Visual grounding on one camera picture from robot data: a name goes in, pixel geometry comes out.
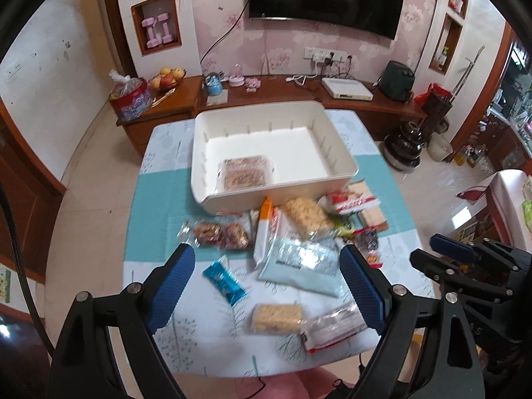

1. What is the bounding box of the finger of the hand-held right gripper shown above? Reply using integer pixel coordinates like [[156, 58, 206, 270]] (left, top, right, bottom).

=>
[[430, 234, 520, 267], [409, 248, 516, 300]]

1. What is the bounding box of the clear packet of brown crackers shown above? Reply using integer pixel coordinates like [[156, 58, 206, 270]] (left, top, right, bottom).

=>
[[218, 155, 271, 194]]

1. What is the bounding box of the green snack packet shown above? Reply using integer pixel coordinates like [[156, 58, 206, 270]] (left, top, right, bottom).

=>
[[332, 214, 355, 238]]

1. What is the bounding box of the wooden display cabinet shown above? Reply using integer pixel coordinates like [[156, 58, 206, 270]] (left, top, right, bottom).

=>
[[455, 21, 532, 175]]

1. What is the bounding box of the dark red-yellow snack packet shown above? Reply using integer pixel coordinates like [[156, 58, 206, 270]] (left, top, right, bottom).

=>
[[353, 230, 384, 267]]

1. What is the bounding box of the brown wooden door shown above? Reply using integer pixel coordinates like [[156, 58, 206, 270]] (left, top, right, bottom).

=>
[[0, 102, 68, 285]]

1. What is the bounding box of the person's pink clothing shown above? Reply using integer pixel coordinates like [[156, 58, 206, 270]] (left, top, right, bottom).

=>
[[233, 365, 359, 399]]

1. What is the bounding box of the clear red-striped snack packet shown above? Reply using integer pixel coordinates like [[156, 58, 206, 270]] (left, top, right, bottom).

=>
[[301, 303, 367, 355]]

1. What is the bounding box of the pink dumbbell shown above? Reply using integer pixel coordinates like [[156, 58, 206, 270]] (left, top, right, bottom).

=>
[[142, 17, 161, 48], [157, 14, 174, 45]]

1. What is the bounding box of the dark green air fryer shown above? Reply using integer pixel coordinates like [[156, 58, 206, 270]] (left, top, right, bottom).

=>
[[381, 61, 415, 103]]

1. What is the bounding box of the large puffed rice bar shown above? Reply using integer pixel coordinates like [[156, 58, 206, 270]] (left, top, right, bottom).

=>
[[283, 197, 334, 238]]

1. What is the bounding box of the white bucket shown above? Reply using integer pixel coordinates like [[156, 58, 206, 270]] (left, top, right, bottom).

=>
[[428, 133, 454, 162]]

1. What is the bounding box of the dark brown tiered fountain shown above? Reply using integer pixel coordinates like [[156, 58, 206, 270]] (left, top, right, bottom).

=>
[[381, 120, 427, 172]]

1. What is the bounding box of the small puffed rice bar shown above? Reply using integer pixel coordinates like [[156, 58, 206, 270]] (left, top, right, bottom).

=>
[[251, 303, 303, 335]]

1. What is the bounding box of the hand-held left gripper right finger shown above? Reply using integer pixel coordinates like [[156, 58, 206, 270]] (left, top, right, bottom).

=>
[[338, 244, 485, 399]]

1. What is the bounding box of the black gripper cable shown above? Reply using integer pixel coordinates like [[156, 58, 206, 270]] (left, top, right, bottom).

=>
[[0, 183, 56, 352]]

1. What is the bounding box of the red bag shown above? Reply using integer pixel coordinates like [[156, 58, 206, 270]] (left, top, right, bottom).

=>
[[415, 83, 452, 105]]

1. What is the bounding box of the black television cable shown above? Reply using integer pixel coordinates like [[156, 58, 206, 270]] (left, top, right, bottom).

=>
[[199, 2, 250, 76]]

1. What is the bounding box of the blue snow globe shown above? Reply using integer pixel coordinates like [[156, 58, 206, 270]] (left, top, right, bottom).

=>
[[203, 72, 223, 96]]

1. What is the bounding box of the light blue snack packet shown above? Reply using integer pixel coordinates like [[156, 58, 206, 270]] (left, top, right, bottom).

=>
[[258, 237, 342, 298]]

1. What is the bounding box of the nut bar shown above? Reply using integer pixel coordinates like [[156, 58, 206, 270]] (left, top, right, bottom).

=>
[[216, 212, 255, 251]]

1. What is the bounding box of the pink round music box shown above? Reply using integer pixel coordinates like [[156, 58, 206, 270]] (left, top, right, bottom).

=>
[[228, 63, 246, 87]]

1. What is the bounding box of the white charger cable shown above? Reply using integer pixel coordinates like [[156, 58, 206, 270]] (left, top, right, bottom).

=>
[[287, 73, 323, 88]]

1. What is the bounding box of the dried fruit snack bag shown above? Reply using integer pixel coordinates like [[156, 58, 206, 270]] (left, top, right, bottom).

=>
[[179, 220, 217, 249]]

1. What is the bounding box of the beige cracker pack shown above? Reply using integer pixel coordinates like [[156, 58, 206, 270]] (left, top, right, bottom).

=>
[[353, 205, 389, 234]]

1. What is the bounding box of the white wall socket panel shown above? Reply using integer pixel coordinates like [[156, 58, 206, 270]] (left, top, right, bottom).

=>
[[304, 47, 354, 66]]

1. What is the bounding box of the red gift tin in bag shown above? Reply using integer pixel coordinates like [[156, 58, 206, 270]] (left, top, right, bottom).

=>
[[109, 70, 153, 122]]

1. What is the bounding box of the white orange snack packet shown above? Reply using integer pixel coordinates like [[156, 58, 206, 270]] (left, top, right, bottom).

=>
[[253, 197, 284, 267]]

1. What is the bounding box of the blue candy bar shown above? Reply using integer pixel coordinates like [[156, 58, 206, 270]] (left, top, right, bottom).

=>
[[202, 255, 249, 306]]

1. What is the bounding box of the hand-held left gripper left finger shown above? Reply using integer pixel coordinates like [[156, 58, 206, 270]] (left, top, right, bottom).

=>
[[50, 243, 196, 399]]

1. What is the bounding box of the thin metal pole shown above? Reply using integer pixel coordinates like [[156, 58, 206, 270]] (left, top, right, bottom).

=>
[[452, 46, 485, 97]]

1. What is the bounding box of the wooden television cabinet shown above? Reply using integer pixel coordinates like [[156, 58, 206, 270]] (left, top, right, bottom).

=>
[[116, 75, 437, 155]]

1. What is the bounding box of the white plastic storage bin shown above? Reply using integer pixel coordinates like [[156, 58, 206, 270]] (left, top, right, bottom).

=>
[[190, 100, 360, 217]]

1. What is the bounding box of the red white snack packet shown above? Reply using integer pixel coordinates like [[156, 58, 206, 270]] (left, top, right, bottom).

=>
[[326, 187, 381, 217]]

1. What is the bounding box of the fruit bowl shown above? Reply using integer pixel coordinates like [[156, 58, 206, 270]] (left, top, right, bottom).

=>
[[149, 66, 187, 91]]

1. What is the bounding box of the white set-top box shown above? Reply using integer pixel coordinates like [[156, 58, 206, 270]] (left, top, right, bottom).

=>
[[321, 77, 374, 101]]

